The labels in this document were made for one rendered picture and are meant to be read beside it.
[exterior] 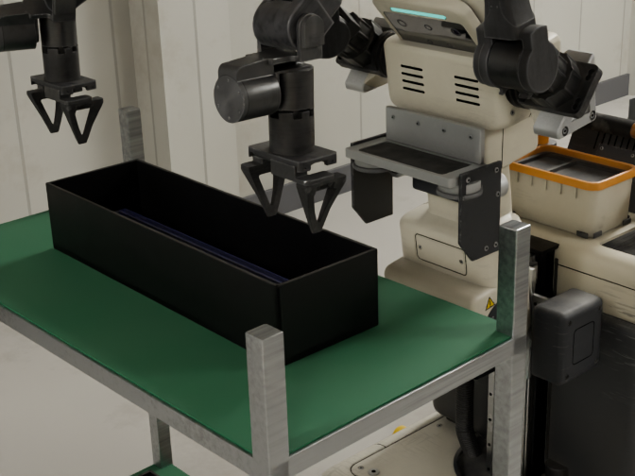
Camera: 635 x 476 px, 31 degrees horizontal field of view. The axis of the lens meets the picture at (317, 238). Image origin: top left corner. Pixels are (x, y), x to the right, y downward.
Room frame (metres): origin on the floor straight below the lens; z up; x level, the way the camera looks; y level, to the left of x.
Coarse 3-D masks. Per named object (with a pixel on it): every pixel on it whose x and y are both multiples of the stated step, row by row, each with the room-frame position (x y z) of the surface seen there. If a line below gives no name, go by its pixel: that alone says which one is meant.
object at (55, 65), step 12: (48, 48) 1.76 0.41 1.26; (72, 48) 1.78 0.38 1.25; (48, 60) 1.76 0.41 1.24; (60, 60) 1.76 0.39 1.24; (72, 60) 1.77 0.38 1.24; (48, 72) 1.76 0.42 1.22; (60, 72) 1.76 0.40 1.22; (72, 72) 1.76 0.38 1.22; (48, 84) 1.75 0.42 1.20; (60, 84) 1.74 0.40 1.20; (72, 84) 1.74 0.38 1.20; (84, 84) 1.75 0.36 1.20
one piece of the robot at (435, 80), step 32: (384, 32) 2.01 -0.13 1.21; (384, 64) 1.97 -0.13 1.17; (416, 64) 1.90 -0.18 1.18; (448, 64) 1.84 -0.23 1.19; (416, 96) 1.91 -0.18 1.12; (448, 96) 1.85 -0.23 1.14; (480, 96) 1.79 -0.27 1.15; (512, 96) 1.75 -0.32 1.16; (512, 128) 1.87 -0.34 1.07; (512, 160) 1.87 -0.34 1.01; (416, 224) 1.91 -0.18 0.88; (448, 224) 1.88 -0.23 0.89; (416, 256) 1.91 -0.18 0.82; (448, 256) 1.85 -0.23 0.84; (416, 288) 1.86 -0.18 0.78; (448, 288) 1.81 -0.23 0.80; (480, 288) 1.79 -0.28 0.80
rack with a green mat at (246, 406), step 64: (128, 128) 1.96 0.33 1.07; (0, 256) 1.66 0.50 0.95; (64, 256) 1.65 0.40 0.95; (512, 256) 1.32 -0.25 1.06; (0, 320) 1.48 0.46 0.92; (64, 320) 1.41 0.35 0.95; (128, 320) 1.41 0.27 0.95; (384, 320) 1.38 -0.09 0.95; (448, 320) 1.37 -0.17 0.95; (512, 320) 1.32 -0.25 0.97; (128, 384) 1.23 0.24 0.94; (192, 384) 1.22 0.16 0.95; (256, 384) 1.04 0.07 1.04; (320, 384) 1.21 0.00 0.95; (384, 384) 1.20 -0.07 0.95; (448, 384) 1.23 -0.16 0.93; (512, 384) 1.32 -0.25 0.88; (256, 448) 1.05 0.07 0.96; (320, 448) 1.09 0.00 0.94; (512, 448) 1.32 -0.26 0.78
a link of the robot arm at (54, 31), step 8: (40, 24) 1.77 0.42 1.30; (48, 24) 1.76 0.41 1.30; (56, 24) 1.76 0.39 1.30; (64, 24) 1.76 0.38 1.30; (72, 24) 1.77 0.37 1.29; (40, 32) 1.78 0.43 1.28; (48, 32) 1.76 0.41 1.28; (56, 32) 1.76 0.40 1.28; (64, 32) 1.76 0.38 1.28; (72, 32) 1.77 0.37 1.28; (48, 40) 1.76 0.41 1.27; (56, 40) 1.76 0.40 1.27; (64, 40) 1.76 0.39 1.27; (72, 40) 1.77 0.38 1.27
